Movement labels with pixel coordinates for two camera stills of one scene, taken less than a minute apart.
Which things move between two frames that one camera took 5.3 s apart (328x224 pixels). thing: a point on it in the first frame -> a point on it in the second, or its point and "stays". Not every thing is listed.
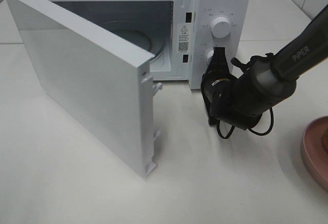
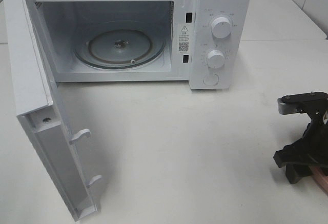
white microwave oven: x=178 y=23 stays
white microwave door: x=101 y=83 -> x=40 y=107
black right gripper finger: x=218 y=63 -> x=299 y=164
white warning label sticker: x=183 y=40 stays
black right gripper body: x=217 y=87 -> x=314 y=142
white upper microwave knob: x=221 y=27 stays
